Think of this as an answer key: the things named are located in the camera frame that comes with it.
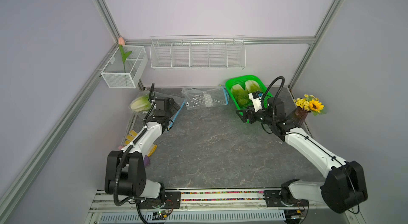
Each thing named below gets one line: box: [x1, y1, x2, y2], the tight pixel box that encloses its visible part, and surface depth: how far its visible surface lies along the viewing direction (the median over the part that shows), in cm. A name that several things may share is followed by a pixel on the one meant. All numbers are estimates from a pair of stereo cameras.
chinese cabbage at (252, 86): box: [244, 80, 260, 94], surface depth 114 cm
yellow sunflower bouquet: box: [293, 94, 328, 117], surface depth 82 cm
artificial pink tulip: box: [117, 36, 133, 74], surface depth 91 cm
